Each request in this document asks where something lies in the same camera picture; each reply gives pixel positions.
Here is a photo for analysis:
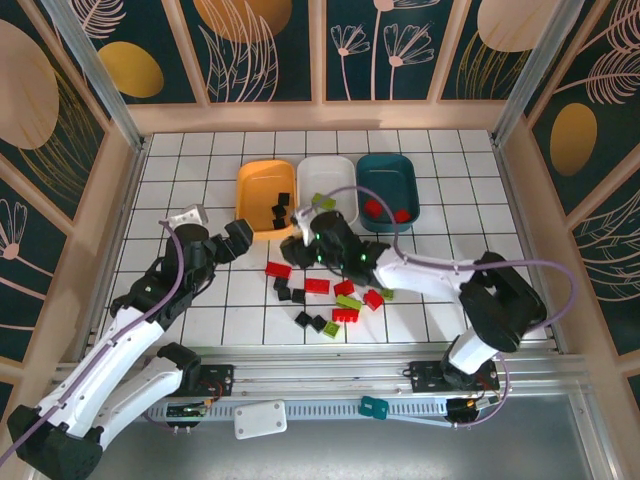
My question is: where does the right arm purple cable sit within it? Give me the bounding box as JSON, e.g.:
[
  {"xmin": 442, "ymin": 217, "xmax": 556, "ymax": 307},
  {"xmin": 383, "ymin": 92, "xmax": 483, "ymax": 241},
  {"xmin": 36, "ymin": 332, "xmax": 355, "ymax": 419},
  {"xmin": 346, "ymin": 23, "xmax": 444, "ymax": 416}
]
[{"xmin": 299, "ymin": 184, "xmax": 577, "ymax": 431}]

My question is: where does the beige oval wall panel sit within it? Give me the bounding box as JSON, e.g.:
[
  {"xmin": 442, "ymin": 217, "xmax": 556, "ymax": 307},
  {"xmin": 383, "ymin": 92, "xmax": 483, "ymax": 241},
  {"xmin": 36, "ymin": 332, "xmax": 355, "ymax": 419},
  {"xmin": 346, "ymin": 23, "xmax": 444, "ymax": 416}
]
[{"xmin": 0, "ymin": 14, "xmax": 109, "ymax": 221}]

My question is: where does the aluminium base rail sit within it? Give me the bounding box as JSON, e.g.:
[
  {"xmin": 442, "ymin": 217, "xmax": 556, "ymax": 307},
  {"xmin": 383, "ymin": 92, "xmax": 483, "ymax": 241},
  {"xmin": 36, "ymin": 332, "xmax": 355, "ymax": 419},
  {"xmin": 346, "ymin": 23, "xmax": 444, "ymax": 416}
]
[{"xmin": 49, "ymin": 352, "xmax": 589, "ymax": 401}]

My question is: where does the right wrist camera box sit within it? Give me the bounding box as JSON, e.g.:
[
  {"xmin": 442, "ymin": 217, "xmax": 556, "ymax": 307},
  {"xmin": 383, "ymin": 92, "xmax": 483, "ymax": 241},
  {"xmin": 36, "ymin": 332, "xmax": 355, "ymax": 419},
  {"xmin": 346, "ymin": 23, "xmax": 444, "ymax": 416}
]
[{"xmin": 292, "ymin": 205, "xmax": 315, "ymax": 232}]

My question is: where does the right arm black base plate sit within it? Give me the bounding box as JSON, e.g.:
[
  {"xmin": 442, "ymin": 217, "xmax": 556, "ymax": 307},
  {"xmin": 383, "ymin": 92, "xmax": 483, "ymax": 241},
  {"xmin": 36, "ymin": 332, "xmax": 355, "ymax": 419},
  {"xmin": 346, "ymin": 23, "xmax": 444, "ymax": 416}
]
[{"xmin": 408, "ymin": 359, "xmax": 501, "ymax": 396}]

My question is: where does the yellow plastic container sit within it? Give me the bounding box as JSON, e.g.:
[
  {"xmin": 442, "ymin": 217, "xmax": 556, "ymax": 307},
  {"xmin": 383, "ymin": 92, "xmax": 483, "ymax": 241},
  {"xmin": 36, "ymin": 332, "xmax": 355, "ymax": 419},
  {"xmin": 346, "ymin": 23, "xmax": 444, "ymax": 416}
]
[{"xmin": 234, "ymin": 158, "xmax": 297, "ymax": 243}]

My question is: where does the white plastic box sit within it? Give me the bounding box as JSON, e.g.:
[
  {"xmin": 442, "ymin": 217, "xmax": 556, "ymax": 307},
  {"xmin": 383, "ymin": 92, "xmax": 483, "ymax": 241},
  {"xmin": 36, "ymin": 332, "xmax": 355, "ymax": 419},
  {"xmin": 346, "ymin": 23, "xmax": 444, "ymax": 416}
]
[{"xmin": 233, "ymin": 399, "xmax": 290, "ymax": 441}]

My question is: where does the pink flower wall panel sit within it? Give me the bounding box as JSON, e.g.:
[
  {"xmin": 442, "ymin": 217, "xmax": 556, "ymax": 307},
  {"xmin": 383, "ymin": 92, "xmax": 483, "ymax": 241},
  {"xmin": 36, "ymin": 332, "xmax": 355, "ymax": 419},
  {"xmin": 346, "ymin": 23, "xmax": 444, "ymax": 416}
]
[{"xmin": 0, "ymin": 179, "xmax": 69, "ymax": 361}]

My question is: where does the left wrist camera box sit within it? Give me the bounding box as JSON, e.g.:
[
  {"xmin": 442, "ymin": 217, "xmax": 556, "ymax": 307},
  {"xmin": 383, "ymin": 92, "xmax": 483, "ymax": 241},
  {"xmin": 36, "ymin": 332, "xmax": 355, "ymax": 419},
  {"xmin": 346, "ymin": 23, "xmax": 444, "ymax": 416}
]
[{"xmin": 166, "ymin": 203, "xmax": 209, "ymax": 230}]

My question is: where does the wall panel with yellow lines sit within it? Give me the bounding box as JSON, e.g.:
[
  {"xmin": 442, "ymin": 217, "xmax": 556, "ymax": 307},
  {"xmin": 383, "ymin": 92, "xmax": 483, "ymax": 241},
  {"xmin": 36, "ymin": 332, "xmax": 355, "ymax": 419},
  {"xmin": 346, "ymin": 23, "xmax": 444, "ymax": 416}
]
[{"xmin": 438, "ymin": 0, "xmax": 539, "ymax": 101}]

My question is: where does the flower stem wall panel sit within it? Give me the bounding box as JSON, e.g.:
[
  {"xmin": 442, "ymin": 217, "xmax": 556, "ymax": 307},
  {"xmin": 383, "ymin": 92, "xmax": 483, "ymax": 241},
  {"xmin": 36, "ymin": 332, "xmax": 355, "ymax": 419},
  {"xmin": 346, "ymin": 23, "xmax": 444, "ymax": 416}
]
[{"xmin": 324, "ymin": 0, "xmax": 441, "ymax": 104}]

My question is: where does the aluminium frame post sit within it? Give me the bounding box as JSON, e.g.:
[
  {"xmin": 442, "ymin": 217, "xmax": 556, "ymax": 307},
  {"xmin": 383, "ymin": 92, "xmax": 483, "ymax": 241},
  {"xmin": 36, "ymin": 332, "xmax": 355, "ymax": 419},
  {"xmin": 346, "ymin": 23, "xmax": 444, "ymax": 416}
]
[
  {"xmin": 42, "ymin": 0, "xmax": 146, "ymax": 151},
  {"xmin": 492, "ymin": 0, "xmax": 601, "ymax": 146}
]

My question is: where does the pink fern wall panel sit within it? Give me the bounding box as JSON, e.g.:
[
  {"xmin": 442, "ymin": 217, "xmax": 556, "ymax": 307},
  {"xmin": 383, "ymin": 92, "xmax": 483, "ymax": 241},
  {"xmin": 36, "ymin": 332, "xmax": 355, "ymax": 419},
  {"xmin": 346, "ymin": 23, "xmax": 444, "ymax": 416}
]
[{"xmin": 569, "ymin": 189, "xmax": 640, "ymax": 356}]

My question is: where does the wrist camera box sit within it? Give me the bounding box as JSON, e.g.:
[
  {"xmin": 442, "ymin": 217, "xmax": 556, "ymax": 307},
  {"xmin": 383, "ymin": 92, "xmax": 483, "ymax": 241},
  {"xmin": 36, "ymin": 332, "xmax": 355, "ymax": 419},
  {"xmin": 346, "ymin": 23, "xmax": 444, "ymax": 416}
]
[
  {"xmin": 292, "ymin": 205, "xmax": 315, "ymax": 232},
  {"xmin": 166, "ymin": 203, "xmax": 209, "ymax": 230}
]

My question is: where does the leaf and circle wall panel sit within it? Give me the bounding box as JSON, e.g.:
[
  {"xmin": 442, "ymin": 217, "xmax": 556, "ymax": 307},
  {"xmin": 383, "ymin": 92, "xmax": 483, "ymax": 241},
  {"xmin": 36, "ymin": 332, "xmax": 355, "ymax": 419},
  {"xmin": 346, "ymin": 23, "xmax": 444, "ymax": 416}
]
[{"xmin": 178, "ymin": 0, "xmax": 314, "ymax": 105}]

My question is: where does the black controller board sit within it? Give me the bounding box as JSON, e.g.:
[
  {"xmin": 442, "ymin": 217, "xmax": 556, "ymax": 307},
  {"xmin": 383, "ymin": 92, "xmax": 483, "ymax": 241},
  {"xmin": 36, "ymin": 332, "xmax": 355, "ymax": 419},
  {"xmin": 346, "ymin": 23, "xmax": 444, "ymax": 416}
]
[
  {"xmin": 164, "ymin": 399, "xmax": 209, "ymax": 426},
  {"xmin": 446, "ymin": 394, "xmax": 501, "ymax": 429}
]

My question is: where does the teal plastic container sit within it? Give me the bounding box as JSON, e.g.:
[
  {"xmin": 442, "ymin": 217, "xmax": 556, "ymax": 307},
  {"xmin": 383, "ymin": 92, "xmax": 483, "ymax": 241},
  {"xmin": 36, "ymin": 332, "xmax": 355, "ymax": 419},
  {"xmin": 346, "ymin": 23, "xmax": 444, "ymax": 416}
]
[{"xmin": 355, "ymin": 153, "xmax": 420, "ymax": 234}]

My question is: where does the white plastic container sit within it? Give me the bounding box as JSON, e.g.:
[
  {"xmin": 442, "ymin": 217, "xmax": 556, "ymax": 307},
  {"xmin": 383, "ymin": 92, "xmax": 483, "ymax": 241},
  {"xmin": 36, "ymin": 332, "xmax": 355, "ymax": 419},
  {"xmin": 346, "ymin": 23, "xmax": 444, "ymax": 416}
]
[{"xmin": 296, "ymin": 155, "xmax": 360, "ymax": 229}]

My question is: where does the fern and oval wall panel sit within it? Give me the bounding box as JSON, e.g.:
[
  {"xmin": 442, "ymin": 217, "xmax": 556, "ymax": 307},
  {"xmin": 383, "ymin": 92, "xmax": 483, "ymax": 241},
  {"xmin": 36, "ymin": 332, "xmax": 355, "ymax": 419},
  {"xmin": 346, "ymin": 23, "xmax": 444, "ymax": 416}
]
[{"xmin": 529, "ymin": 0, "xmax": 640, "ymax": 216}]

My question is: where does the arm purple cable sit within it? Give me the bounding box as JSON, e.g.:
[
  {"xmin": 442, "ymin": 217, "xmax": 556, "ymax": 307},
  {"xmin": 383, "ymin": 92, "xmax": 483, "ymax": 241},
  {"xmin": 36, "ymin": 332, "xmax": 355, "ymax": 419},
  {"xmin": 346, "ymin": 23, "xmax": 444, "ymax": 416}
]
[
  {"xmin": 299, "ymin": 184, "xmax": 577, "ymax": 431},
  {"xmin": 0, "ymin": 218, "xmax": 187, "ymax": 464}
]

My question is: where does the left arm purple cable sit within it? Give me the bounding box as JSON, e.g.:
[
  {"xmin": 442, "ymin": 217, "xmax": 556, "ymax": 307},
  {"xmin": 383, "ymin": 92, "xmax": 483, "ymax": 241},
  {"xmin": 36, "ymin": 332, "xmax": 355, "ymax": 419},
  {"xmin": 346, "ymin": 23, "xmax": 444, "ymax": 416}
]
[{"xmin": 0, "ymin": 218, "xmax": 187, "ymax": 464}]

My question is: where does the teal plastic clip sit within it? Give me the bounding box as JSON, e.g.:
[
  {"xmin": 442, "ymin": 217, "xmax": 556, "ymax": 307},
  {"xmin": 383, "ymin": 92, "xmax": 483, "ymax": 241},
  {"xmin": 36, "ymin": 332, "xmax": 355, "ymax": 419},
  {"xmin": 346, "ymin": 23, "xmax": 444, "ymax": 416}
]
[{"xmin": 358, "ymin": 395, "xmax": 390, "ymax": 420}]

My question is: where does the grey slotted cable duct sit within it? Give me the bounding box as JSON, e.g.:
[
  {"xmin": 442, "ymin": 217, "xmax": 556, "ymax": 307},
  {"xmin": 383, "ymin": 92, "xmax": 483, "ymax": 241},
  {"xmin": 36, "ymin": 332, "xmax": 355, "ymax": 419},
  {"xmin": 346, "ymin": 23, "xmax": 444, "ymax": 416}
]
[{"xmin": 142, "ymin": 399, "xmax": 451, "ymax": 426}]

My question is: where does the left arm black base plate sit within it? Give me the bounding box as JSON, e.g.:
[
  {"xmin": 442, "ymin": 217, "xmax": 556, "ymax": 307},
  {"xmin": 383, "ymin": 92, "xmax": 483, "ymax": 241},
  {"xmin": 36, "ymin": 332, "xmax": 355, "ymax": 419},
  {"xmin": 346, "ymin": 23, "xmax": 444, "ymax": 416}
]
[{"xmin": 192, "ymin": 363, "xmax": 235, "ymax": 399}]

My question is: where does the yellow oval wall panel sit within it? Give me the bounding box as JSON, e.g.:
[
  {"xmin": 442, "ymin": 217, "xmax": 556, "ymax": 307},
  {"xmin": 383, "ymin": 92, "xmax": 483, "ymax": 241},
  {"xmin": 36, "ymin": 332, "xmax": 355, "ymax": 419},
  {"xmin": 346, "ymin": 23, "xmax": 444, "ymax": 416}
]
[{"xmin": 74, "ymin": 0, "xmax": 209, "ymax": 106}]

